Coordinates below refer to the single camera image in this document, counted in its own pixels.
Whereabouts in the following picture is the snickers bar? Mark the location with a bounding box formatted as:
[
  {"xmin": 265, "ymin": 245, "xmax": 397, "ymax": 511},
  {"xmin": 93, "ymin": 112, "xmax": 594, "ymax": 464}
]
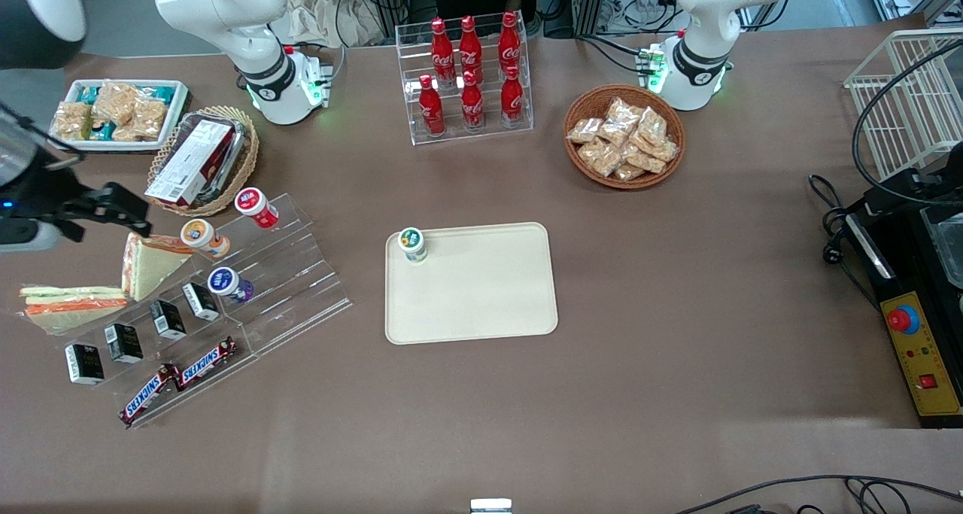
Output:
[
  {"xmin": 175, "ymin": 336, "xmax": 238, "ymax": 391},
  {"xmin": 119, "ymin": 363, "xmax": 181, "ymax": 428}
]

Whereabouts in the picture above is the thin black cable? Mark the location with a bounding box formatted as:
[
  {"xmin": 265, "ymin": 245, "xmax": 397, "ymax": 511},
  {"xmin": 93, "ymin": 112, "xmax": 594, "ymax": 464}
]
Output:
[{"xmin": 673, "ymin": 475, "xmax": 963, "ymax": 514}]

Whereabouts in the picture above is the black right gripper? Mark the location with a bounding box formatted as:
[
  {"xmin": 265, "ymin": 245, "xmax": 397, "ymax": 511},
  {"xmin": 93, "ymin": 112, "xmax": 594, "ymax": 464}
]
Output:
[{"xmin": 0, "ymin": 169, "xmax": 151, "ymax": 242}]

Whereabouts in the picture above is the beige crumpled cloth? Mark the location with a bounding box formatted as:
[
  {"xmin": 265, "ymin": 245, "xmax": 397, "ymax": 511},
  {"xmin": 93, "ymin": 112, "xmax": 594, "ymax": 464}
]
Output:
[{"xmin": 271, "ymin": 0, "xmax": 392, "ymax": 48}]

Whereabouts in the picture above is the purple gum bottle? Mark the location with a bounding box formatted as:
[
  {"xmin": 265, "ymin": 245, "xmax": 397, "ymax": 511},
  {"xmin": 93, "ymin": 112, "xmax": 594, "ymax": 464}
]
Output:
[{"xmin": 207, "ymin": 266, "xmax": 255, "ymax": 305}]

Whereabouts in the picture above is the dark brown biscuit box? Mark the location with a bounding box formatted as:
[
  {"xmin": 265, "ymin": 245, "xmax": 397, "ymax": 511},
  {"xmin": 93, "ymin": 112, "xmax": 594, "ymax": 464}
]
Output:
[{"xmin": 175, "ymin": 111, "xmax": 249, "ymax": 202}]

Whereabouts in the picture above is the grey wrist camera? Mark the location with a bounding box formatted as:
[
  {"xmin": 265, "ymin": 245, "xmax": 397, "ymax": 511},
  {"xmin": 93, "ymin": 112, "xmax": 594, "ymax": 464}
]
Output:
[{"xmin": 0, "ymin": 221, "xmax": 62, "ymax": 254}]

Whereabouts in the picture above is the black cable with plug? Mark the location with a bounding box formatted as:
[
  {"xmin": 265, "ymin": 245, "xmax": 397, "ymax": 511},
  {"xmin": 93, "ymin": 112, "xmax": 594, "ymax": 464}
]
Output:
[{"xmin": 809, "ymin": 174, "xmax": 881, "ymax": 312}]

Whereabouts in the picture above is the brown round wicker basket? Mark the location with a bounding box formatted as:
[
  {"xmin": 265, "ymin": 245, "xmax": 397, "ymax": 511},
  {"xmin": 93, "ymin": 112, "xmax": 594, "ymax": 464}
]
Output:
[{"xmin": 564, "ymin": 85, "xmax": 686, "ymax": 191}]

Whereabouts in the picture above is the black and yellow control box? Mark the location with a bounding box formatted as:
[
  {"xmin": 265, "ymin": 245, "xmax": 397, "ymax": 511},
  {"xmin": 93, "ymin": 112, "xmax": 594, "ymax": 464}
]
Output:
[{"xmin": 843, "ymin": 198, "xmax": 963, "ymax": 430}]

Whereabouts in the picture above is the black device on control box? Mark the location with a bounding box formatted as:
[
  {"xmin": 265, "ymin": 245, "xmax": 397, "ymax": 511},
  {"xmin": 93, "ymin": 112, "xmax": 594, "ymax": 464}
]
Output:
[{"xmin": 861, "ymin": 141, "xmax": 963, "ymax": 215}]

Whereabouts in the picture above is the green gum bottle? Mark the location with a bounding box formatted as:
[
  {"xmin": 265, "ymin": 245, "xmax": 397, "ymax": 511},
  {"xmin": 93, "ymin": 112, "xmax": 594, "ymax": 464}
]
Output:
[{"xmin": 398, "ymin": 227, "xmax": 429, "ymax": 264}]

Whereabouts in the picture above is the white rectangular plastic tray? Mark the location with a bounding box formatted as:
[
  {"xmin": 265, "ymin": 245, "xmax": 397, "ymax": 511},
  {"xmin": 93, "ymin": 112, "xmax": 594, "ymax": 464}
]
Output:
[{"xmin": 47, "ymin": 79, "xmax": 190, "ymax": 154}]

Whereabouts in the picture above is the flat wrapped sandwich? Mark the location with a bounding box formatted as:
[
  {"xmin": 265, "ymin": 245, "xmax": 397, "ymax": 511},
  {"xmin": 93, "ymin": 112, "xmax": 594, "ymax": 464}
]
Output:
[{"xmin": 19, "ymin": 285, "xmax": 130, "ymax": 336}]

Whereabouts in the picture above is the red cola bottle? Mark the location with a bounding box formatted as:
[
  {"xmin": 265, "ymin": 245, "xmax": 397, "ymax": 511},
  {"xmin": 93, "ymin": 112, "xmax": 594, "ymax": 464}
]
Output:
[
  {"xmin": 498, "ymin": 11, "xmax": 521, "ymax": 75},
  {"xmin": 418, "ymin": 75, "xmax": 445, "ymax": 136},
  {"xmin": 459, "ymin": 15, "xmax": 483, "ymax": 84},
  {"xmin": 460, "ymin": 71, "xmax": 485, "ymax": 131},
  {"xmin": 500, "ymin": 65, "xmax": 524, "ymax": 126},
  {"xmin": 431, "ymin": 17, "xmax": 455, "ymax": 86}
]

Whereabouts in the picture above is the triangular wrapped sandwich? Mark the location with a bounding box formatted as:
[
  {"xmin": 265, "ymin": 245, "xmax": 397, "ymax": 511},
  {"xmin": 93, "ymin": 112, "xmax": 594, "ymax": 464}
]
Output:
[{"xmin": 121, "ymin": 233, "xmax": 194, "ymax": 303}]

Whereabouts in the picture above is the light woven wicker basket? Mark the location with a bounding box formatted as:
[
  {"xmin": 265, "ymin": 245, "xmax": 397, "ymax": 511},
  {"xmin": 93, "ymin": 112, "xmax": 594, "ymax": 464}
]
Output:
[{"xmin": 147, "ymin": 106, "xmax": 260, "ymax": 217}]

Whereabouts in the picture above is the clear acrylic stepped stand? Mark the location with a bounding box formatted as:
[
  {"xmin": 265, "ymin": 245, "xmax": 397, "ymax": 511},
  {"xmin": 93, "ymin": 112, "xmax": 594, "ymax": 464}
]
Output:
[{"xmin": 56, "ymin": 193, "xmax": 353, "ymax": 430}]

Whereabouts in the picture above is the red gum bottle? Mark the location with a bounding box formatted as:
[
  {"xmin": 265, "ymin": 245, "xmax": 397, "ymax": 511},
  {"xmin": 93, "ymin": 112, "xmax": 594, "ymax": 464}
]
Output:
[{"xmin": 234, "ymin": 187, "xmax": 280, "ymax": 230}]

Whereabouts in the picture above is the clear acrylic bottle rack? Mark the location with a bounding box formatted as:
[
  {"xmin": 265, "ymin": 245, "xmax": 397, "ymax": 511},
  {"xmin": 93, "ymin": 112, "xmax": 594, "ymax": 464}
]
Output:
[{"xmin": 396, "ymin": 11, "xmax": 534, "ymax": 147}]

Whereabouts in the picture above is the black arm base cable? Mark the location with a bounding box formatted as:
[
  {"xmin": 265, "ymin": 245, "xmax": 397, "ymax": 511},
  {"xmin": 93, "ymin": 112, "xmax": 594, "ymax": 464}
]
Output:
[{"xmin": 578, "ymin": 35, "xmax": 649, "ymax": 75}]

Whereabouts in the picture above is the orange gum bottle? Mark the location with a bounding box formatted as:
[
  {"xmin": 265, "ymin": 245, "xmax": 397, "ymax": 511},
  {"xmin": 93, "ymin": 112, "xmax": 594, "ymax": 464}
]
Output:
[{"xmin": 180, "ymin": 218, "xmax": 231, "ymax": 260}]

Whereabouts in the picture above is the white wire basket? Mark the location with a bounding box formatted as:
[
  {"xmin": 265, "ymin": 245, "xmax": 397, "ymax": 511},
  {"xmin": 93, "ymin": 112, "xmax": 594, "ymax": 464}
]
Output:
[{"xmin": 843, "ymin": 29, "xmax": 963, "ymax": 184}]

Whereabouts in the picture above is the rice cracker packet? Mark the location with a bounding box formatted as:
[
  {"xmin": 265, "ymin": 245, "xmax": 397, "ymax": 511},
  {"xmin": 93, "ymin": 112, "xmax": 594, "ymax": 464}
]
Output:
[
  {"xmin": 54, "ymin": 102, "xmax": 94, "ymax": 141},
  {"xmin": 113, "ymin": 99, "xmax": 168, "ymax": 142},
  {"xmin": 94, "ymin": 81, "xmax": 140, "ymax": 127}
]

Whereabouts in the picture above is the thick black looping cable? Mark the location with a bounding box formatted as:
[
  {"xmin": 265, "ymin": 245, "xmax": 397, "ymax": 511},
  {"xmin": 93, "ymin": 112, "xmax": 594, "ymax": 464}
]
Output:
[{"xmin": 852, "ymin": 40, "xmax": 963, "ymax": 208}]

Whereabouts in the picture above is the beige plastic tray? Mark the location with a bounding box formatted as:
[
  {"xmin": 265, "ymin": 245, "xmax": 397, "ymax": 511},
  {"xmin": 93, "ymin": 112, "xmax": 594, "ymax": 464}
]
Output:
[{"xmin": 384, "ymin": 222, "xmax": 559, "ymax": 345}]

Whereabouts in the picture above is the small black box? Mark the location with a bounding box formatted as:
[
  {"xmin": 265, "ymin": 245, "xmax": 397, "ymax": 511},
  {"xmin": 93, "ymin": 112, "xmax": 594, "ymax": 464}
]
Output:
[
  {"xmin": 149, "ymin": 300, "xmax": 187, "ymax": 341},
  {"xmin": 182, "ymin": 281, "xmax": 220, "ymax": 322},
  {"xmin": 65, "ymin": 342, "xmax": 105, "ymax": 385},
  {"xmin": 104, "ymin": 323, "xmax": 144, "ymax": 364}
]

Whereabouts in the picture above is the white and red biscuit box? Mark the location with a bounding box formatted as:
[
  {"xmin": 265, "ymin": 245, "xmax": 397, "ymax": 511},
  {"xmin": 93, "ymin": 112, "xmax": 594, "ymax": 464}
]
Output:
[{"xmin": 144, "ymin": 119, "xmax": 234, "ymax": 206}]

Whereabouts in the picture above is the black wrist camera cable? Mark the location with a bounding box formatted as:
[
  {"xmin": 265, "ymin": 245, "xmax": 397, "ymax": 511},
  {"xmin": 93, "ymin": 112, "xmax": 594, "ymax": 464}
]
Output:
[{"xmin": 0, "ymin": 104, "xmax": 85, "ymax": 170}]

